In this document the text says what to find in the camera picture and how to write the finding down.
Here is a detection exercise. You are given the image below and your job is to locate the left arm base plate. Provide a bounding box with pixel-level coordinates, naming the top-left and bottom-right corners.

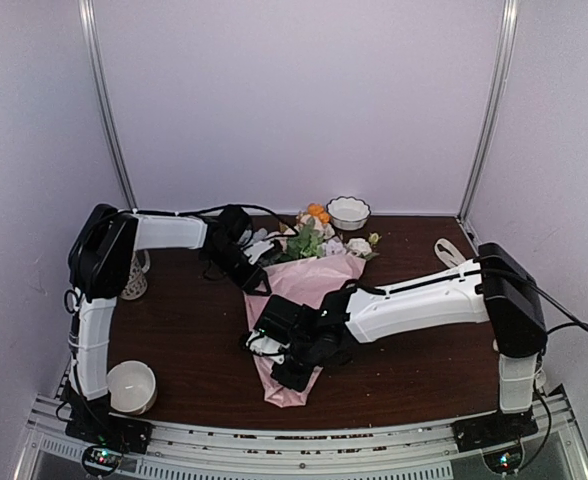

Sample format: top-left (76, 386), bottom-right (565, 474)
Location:
top-left (65, 410), bottom-right (152, 454)

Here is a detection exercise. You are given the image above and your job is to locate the plain white round bowl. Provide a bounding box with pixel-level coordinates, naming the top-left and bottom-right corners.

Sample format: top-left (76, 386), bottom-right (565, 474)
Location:
top-left (107, 360), bottom-right (158, 416)

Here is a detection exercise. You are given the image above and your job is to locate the white purple flower bunch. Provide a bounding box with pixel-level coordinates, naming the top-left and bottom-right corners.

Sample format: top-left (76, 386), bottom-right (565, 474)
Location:
top-left (320, 232), bottom-right (382, 261)

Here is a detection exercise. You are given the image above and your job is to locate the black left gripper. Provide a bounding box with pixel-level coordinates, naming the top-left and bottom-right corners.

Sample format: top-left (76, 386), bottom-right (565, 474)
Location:
top-left (204, 243), bottom-right (272, 296)

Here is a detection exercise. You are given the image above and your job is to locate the left round circuit board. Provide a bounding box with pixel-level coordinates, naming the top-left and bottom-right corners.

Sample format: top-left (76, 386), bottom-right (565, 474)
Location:
top-left (81, 445), bottom-right (123, 477)

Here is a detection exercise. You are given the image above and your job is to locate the patterned mug yellow inside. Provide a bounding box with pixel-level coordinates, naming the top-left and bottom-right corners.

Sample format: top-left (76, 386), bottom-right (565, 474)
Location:
top-left (119, 250), bottom-right (151, 301)

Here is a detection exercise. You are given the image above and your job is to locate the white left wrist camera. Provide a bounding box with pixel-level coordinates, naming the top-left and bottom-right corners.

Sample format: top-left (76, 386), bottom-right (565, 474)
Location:
top-left (242, 228), bottom-right (281, 264)

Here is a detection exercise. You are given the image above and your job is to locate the purple tissue paper sheet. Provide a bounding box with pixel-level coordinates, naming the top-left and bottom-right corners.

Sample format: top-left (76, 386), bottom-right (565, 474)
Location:
top-left (244, 255), bottom-right (366, 408)

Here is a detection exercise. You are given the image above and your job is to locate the round circuit board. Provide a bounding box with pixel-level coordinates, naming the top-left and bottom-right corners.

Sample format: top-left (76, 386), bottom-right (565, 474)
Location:
top-left (81, 445), bottom-right (123, 477)
top-left (483, 446), bottom-right (524, 475)

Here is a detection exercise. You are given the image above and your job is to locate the aluminium left corner post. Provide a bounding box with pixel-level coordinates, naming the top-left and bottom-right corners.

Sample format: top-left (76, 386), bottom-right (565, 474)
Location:
top-left (78, 0), bottom-right (138, 209)

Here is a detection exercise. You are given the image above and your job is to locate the cream ribbon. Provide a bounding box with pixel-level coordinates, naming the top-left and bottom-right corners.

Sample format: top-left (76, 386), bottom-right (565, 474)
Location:
top-left (433, 237), bottom-right (548, 386)

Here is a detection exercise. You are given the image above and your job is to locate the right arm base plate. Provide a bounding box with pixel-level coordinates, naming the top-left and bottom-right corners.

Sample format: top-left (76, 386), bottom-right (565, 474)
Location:
top-left (451, 408), bottom-right (539, 452)

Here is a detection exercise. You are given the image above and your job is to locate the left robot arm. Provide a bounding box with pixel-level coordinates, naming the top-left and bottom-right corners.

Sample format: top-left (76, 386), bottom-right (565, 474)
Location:
top-left (68, 204), bottom-right (277, 444)

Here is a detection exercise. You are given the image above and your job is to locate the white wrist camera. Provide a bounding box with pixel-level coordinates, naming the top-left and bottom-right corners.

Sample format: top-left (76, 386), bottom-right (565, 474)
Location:
top-left (244, 330), bottom-right (289, 364)
top-left (242, 228), bottom-right (281, 264)

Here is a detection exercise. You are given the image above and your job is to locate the aluminium front rail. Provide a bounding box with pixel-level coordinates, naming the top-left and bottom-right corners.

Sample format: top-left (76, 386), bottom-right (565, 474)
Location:
top-left (23, 394), bottom-right (585, 480)

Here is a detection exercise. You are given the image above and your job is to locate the right round circuit board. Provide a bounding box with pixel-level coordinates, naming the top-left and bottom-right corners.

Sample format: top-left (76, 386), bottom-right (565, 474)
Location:
top-left (483, 446), bottom-right (524, 475)

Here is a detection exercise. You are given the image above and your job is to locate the pink flower bunch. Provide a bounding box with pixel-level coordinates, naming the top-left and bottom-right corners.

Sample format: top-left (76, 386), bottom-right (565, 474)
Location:
top-left (279, 211), bottom-right (335, 262)

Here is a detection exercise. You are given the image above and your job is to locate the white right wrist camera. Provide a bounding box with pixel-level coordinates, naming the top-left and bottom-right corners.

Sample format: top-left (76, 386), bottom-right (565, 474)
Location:
top-left (244, 330), bottom-right (289, 364)

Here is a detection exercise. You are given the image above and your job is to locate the white scalloped bowl black rim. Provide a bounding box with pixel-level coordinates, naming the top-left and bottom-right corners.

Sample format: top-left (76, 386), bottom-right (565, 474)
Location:
top-left (326, 196), bottom-right (371, 231)

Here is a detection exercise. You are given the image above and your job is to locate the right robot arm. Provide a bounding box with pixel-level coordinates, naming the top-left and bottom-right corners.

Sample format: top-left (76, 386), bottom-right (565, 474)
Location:
top-left (245, 243), bottom-right (548, 442)

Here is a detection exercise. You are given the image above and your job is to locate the aluminium right corner post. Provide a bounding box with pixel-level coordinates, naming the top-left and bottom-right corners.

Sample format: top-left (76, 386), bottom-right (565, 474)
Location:
top-left (458, 0), bottom-right (519, 224)

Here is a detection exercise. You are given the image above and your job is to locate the aluminium corner post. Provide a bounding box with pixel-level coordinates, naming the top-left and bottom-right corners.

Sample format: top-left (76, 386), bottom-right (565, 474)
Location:
top-left (458, 0), bottom-right (519, 224)
top-left (78, 0), bottom-right (138, 209)

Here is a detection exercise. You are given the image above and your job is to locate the orange flower stem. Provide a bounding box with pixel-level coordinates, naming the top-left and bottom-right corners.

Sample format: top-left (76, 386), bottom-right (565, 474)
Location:
top-left (307, 203), bottom-right (331, 224)

